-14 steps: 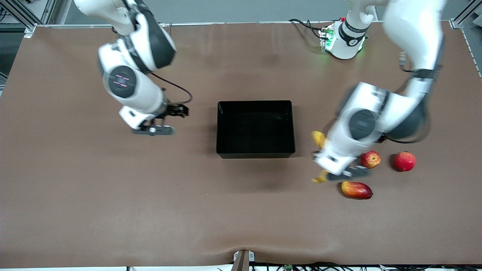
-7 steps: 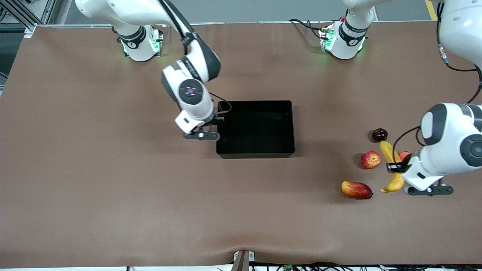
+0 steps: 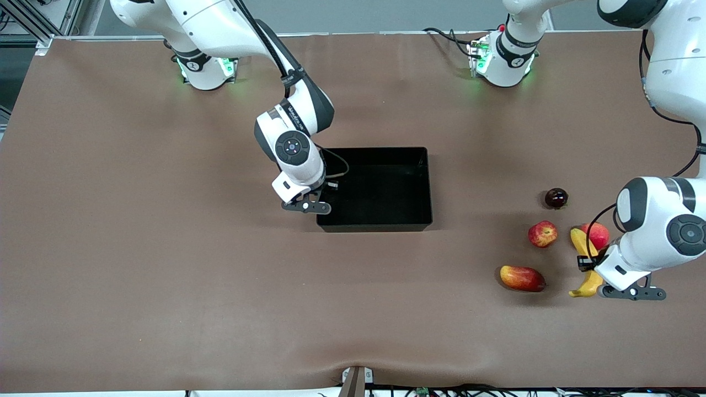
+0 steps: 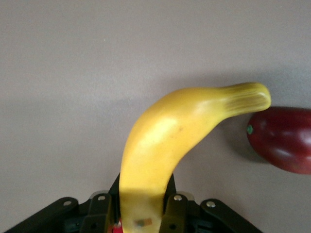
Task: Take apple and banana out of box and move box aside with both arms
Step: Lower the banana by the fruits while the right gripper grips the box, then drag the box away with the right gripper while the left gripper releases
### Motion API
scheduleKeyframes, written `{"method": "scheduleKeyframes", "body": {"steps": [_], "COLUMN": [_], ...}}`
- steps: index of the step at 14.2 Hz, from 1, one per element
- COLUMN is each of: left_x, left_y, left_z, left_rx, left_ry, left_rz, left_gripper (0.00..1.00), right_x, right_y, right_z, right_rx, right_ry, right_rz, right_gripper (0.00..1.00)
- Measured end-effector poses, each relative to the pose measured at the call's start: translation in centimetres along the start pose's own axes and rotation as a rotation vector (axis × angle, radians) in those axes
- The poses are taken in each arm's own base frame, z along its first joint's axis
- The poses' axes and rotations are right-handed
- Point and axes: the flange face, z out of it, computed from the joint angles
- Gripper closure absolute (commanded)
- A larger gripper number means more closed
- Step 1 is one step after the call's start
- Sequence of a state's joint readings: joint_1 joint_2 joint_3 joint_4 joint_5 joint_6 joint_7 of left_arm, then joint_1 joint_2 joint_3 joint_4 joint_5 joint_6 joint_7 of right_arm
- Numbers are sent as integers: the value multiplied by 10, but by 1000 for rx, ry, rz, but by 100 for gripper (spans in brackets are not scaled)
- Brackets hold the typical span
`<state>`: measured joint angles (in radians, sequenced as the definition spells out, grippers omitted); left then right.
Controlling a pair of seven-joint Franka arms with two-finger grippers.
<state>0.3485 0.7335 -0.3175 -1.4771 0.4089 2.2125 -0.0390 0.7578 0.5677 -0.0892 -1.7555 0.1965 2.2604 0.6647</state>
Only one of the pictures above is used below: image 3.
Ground yellow banana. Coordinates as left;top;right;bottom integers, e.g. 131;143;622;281
569;228;606;298

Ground red yellow apple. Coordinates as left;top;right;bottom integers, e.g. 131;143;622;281
528;221;558;249

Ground black plastic box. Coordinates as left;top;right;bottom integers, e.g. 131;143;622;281
317;147;432;233

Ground red yellow mango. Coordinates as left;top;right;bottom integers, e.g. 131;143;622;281
500;265;547;293

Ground dark purple plum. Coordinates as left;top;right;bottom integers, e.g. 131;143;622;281
544;187;569;210

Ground brown table mat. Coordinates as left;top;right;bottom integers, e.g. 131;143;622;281
0;31;706;393

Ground silver table edge rail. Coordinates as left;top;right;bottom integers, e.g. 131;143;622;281
36;30;586;42

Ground black base power cable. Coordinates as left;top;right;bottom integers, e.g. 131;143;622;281
422;27;476;59

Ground grey camera stand clamp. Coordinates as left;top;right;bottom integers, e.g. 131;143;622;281
341;366;375;397

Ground aluminium frame strut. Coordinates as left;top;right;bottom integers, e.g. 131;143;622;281
0;0;84;57

